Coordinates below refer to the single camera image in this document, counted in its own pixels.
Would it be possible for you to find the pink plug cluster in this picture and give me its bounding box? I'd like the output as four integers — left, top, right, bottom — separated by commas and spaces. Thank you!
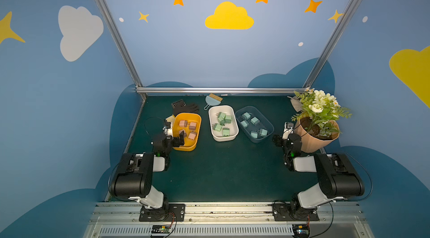
179, 129, 187, 137

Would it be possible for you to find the pink plug front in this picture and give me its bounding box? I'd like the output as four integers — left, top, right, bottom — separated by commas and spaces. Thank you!
188, 132, 198, 141

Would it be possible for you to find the blue plug cluster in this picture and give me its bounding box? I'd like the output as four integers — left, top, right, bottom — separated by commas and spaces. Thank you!
250, 131, 259, 139
250, 117, 260, 126

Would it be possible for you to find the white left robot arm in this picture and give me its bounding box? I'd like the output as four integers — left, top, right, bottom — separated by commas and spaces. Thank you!
109, 133, 185, 213

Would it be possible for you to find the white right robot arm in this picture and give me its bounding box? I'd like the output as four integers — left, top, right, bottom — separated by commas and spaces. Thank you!
272, 133, 365, 212

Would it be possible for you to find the yellow storage box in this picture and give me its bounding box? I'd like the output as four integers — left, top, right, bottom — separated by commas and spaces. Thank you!
171, 113, 202, 152

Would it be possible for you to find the transparent blue storage box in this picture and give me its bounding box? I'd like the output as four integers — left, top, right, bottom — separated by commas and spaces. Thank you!
235, 106, 274, 144

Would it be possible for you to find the white storage box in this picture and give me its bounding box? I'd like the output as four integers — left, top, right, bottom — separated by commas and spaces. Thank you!
208, 105, 239, 142

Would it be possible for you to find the pink ribbed flower pot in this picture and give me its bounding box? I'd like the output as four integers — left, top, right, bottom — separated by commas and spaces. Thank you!
293, 121, 340, 154

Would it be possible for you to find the black rubber glove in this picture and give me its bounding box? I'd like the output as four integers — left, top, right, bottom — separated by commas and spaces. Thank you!
171, 99, 200, 117

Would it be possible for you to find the artificial green white plant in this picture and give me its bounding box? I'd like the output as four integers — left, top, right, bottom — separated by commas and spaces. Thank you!
291, 88, 352, 140

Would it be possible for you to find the light blue dustpan brush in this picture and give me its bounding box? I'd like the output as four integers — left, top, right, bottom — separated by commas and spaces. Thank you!
204, 94, 223, 110

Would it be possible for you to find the aluminium frame rail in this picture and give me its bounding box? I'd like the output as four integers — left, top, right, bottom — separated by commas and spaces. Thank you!
136, 87, 305, 94

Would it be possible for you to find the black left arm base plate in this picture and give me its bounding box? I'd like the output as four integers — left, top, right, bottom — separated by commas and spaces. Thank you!
139, 203, 186, 222

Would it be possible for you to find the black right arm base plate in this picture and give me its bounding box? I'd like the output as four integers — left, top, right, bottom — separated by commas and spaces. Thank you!
272, 202, 319, 222

